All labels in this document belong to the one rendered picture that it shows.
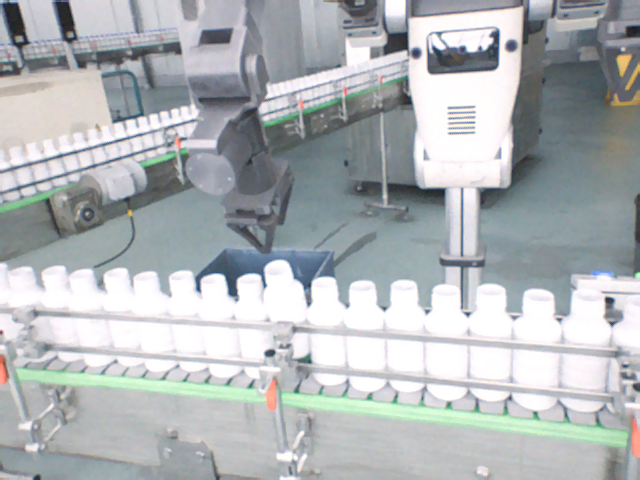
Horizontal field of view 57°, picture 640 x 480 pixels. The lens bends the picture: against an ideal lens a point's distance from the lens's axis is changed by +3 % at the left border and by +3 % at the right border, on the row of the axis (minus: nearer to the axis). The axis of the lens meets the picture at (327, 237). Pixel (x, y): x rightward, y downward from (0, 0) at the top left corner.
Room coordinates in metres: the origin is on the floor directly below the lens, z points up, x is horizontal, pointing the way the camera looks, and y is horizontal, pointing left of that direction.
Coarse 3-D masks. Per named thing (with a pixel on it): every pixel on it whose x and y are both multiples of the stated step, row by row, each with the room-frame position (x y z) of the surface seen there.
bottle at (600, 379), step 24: (576, 312) 0.65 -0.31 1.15; (600, 312) 0.64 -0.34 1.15; (576, 336) 0.64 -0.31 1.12; (600, 336) 0.63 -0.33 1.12; (576, 360) 0.64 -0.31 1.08; (600, 360) 0.63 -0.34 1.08; (576, 384) 0.64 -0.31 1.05; (600, 384) 0.63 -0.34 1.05; (576, 408) 0.63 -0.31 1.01; (600, 408) 0.63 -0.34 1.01
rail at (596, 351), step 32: (128, 320) 0.82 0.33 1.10; (160, 320) 0.80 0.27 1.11; (192, 320) 0.78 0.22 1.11; (224, 320) 0.77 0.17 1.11; (608, 320) 0.68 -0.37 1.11; (64, 352) 0.86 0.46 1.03; (96, 352) 0.84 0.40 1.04; (128, 352) 0.82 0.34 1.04; (160, 352) 0.81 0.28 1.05; (576, 352) 0.62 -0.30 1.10; (608, 352) 0.61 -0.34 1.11; (448, 384) 0.67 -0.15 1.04; (480, 384) 0.66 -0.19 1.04; (512, 384) 0.65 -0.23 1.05
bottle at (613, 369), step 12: (636, 300) 0.65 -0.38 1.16; (624, 312) 0.64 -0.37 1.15; (636, 312) 0.62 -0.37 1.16; (624, 324) 0.63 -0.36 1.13; (636, 324) 0.62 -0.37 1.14; (612, 336) 0.64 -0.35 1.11; (624, 336) 0.62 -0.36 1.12; (636, 336) 0.61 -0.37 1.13; (612, 360) 0.63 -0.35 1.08; (612, 372) 0.63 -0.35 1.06; (636, 372) 0.61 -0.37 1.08; (612, 384) 0.63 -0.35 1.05
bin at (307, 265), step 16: (224, 256) 1.45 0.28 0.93; (240, 256) 1.45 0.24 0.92; (256, 256) 1.44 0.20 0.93; (272, 256) 1.43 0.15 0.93; (288, 256) 1.41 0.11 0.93; (304, 256) 1.40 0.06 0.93; (320, 256) 1.39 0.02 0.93; (208, 272) 1.36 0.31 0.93; (224, 272) 1.44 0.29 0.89; (240, 272) 1.46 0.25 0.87; (256, 272) 1.44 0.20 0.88; (304, 272) 1.40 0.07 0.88; (320, 272) 1.26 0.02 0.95; (304, 288) 1.40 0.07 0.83
